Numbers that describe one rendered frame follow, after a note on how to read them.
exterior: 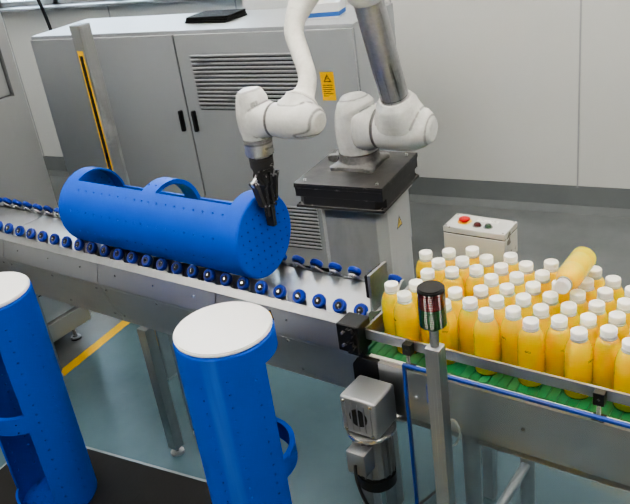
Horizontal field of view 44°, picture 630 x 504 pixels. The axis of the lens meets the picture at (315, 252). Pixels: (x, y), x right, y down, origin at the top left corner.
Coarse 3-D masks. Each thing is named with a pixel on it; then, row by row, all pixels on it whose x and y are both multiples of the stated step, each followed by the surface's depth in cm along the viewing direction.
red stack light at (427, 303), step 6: (444, 294) 175; (420, 300) 175; (426, 300) 174; (432, 300) 174; (438, 300) 174; (444, 300) 175; (420, 306) 176; (426, 306) 175; (432, 306) 174; (438, 306) 174; (444, 306) 176
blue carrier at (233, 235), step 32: (64, 192) 288; (96, 192) 279; (128, 192) 271; (160, 192) 295; (192, 192) 282; (64, 224) 292; (96, 224) 279; (128, 224) 269; (160, 224) 259; (192, 224) 251; (224, 224) 244; (256, 224) 248; (288, 224) 262; (160, 256) 272; (192, 256) 257; (224, 256) 246; (256, 256) 250
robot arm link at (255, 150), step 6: (270, 138) 237; (246, 144) 236; (252, 144) 235; (258, 144) 235; (264, 144) 235; (270, 144) 237; (246, 150) 238; (252, 150) 236; (258, 150) 236; (264, 150) 236; (270, 150) 238; (252, 156) 237; (258, 156) 237; (264, 156) 237
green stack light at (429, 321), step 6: (420, 312) 177; (426, 312) 176; (432, 312) 175; (438, 312) 175; (444, 312) 176; (420, 318) 178; (426, 318) 176; (432, 318) 176; (438, 318) 176; (444, 318) 177; (420, 324) 179; (426, 324) 177; (432, 324) 176; (438, 324) 176; (444, 324) 177; (432, 330) 177
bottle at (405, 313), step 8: (400, 304) 211; (408, 304) 210; (400, 312) 210; (408, 312) 210; (416, 312) 211; (400, 320) 211; (408, 320) 210; (416, 320) 212; (400, 328) 212; (408, 328) 212; (416, 328) 213; (400, 336) 214; (408, 336) 213; (416, 336) 214; (400, 352) 216; (416, 352) 216
